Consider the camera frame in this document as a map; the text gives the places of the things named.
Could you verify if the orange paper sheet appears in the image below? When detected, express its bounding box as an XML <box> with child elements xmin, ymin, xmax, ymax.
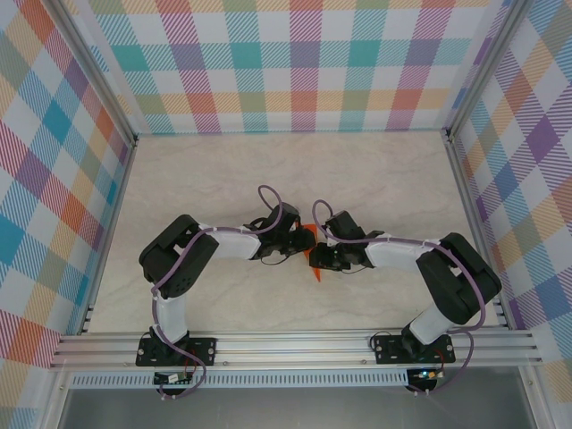
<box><xmin>301</xmin><ymin>222</ymin><xmax>324</xmax><ymax>285</ymax></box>

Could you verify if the grey metal panel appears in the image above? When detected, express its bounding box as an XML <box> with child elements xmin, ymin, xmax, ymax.
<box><xmin>57</xmin><ymin>386</ymin><xmax>537</xmax><ymax>429</ymax></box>

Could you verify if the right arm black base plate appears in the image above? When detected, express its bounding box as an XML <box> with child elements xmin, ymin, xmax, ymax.
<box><xmin>372</xmin><ymin>333</ymin><xmax>457</xmax><ymax>366</ymax></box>

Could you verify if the long aluminium mounting rail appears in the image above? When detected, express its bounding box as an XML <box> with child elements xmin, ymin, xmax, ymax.
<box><xmin>47</xmin><ymin>329</ymin><xmax>545</xmax><ymax>370</ymax></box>

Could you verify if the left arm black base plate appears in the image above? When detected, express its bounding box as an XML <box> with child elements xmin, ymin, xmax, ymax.
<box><xmin>135</xmin><ymin>336</ymin><xmax>219</xmax><ymax>368</ymax></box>

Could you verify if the slotted white cable duct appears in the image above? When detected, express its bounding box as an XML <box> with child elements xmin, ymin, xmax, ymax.
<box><xmin>69</xmin><ymin>373</ymin><xmax>411</xmax><ymax>390</ymax></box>

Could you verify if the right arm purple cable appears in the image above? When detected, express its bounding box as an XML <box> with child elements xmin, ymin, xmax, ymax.
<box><xmin>310</xmin><ymin>198</ymin><xmax>488</xmax><ymax>395</ymax></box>

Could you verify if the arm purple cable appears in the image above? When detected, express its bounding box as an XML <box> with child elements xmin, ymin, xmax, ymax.
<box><xmin>310</xmin><ymin>198</ymin><xmax>488</xmax><ymax>395</ymax></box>
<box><xmin>150</xmin><ymin>184</ymin><xmax>283</xmax><ymax>400</ymax></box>

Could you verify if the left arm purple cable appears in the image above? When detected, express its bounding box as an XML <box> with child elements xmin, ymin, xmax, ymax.
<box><xmin>150</xmin><ymin>184</ymin><xmax>283</xmax><ymax>400</ymax></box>

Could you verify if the aluminium corner post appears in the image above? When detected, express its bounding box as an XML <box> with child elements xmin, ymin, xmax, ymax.
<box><xmin>444</xmin><ymin>0</ymin><xmax>527</xmax><ymax>139</ymax></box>
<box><xmin>46</xmin><ymin>0</ymin><xmax>139</xmax><ymax>147</ymax></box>

